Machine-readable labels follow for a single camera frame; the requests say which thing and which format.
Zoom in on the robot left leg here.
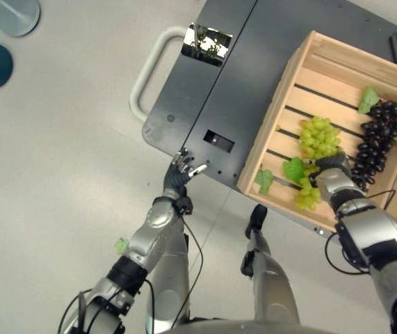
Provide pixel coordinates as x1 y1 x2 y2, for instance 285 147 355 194
145 232 191 328

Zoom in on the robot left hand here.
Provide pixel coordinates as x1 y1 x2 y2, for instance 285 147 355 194
163 148 209 200

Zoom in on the robot right leg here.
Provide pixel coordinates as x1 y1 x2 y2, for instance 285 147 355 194
241 204 300 325

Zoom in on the large green grape bunch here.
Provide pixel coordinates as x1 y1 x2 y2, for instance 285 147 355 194
298 116 342 161

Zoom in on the small green grape bunch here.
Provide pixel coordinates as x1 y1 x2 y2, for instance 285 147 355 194
282 157 323 212

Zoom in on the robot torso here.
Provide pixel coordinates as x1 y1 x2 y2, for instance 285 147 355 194
168 317 330 334

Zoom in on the light grey cart handle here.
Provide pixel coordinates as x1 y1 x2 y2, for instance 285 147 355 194
129 26 188 122

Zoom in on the loose green grape leaf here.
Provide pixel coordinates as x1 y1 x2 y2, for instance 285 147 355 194
114 237 130 254
254 168 275 196

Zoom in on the light blue round base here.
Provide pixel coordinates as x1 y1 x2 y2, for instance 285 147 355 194
0 0 41 38

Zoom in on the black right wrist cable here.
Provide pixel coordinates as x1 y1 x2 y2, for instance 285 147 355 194
324 189 397 276

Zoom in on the shiny reflective metal plate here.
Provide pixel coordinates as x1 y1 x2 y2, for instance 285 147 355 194
180 22 234 67

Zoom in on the dark grey platform cart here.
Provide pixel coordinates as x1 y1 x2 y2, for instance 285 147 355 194
141 0 397 241

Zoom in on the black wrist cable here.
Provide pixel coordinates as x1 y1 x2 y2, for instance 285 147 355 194
324 189 397 276
170 207 204 330

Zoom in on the wooden slatted crate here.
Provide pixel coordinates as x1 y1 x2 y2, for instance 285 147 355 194
236 30 397 233

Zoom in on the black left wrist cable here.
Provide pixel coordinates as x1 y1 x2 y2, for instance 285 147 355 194
170 207 204 330

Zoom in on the robot leg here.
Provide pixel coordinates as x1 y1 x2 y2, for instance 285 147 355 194
145 232 191 328
241 204 300 325

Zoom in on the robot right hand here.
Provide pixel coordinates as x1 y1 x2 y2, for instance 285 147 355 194
308 154 353 182

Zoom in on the black grape bunch with leaf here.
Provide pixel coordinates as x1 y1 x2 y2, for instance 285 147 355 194
350 86 397 193

